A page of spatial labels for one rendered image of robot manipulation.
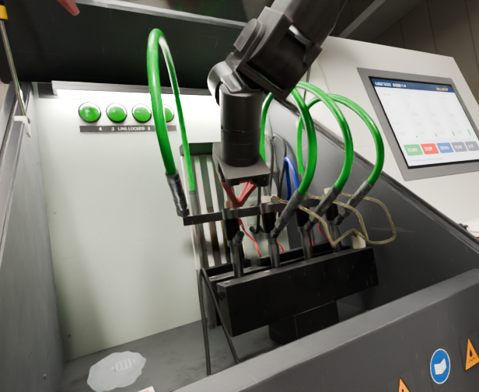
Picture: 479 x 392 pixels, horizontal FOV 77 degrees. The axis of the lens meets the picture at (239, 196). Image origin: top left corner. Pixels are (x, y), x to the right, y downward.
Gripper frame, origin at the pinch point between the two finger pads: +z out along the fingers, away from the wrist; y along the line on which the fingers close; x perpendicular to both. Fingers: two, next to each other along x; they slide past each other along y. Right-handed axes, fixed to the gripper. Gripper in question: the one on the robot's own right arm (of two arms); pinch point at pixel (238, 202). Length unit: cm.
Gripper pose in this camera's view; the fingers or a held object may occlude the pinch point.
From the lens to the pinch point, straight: 50.9
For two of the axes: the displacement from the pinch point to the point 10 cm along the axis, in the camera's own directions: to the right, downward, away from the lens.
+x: -9.7, 1.5, -2.1
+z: -0.2, 7.7, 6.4
